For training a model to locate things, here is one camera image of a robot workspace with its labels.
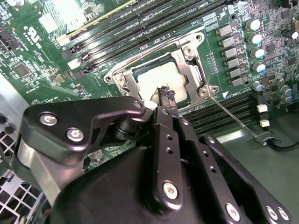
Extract metal CPU socket cover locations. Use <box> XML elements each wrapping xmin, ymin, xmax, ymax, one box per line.
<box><xmin>114</xmin><ymin>45</ymin><xmax>206</xmax><ymax>110</ymax></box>

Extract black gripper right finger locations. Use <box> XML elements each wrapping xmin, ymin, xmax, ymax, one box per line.
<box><xmin>167</xmin><ymin>90</ymin><xmax>295</xmax><ymax>224</ymax></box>

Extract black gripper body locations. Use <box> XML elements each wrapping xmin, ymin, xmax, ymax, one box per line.
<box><xmin>50</xmin><ymin>146</ymin><xmax>225</xmax><ymax>224</ymax></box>

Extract silver CPU plate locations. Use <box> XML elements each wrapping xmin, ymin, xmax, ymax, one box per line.
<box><xmin>134</xmin><ymin>62</ymin><xmax>189</xmax><ymax>105</ymax></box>

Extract metal locking lever wire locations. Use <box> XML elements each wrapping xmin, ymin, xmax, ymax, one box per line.
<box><xmin>206</xmin><ymin>92</ymin><xmax>268</xmax><ymax>147</ymax></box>

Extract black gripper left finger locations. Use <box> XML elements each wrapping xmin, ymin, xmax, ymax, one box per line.
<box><xmin>11</xmin><ymin>86</ymin><xmax>185</xmax><ymax>210</ymax></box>

